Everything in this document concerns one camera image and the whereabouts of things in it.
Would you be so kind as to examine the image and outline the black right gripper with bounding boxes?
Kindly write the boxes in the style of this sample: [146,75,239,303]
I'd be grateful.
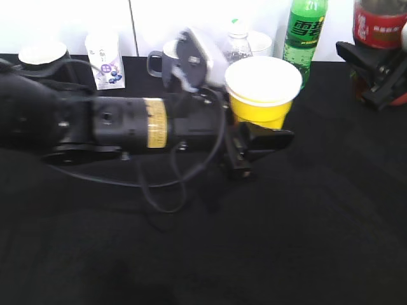
[336,41,406,111]

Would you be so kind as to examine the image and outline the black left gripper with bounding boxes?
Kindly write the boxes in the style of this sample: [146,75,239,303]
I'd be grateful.
[165,87,294,181]

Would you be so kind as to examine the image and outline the cola bottle red label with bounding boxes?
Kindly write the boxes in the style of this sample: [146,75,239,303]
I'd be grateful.
[352,1,406,51]

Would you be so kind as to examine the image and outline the yellow paper cup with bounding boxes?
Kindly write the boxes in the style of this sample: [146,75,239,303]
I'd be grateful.
[224,56,302,130]

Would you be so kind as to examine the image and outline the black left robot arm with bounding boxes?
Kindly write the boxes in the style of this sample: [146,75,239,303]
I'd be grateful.
[1,72,294,183]

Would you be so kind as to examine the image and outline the green sprite bottle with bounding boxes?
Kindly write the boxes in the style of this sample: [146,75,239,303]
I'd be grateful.
[282,0,328,86]

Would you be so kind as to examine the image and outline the white cup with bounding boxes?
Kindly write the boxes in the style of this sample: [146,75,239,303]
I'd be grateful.
[247,30,273,57]

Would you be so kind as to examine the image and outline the red mug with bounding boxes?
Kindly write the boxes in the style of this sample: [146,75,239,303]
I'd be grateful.
[391,93,407,106]

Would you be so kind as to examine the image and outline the clear water bottle green label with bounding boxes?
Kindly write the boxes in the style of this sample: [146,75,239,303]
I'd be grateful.
[222,18,252,65]

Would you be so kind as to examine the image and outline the grey mug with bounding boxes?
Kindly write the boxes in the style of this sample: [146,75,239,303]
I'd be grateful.
[147,39,179,80]

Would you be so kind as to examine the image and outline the black mug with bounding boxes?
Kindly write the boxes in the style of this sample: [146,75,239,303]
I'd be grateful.
[18,41,77,83]

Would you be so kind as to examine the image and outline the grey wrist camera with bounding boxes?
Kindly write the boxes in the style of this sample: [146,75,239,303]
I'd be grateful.
[165,27,228,93]

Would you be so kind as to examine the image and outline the black cable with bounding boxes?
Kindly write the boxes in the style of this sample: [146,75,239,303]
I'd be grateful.
[47,95,228,214]

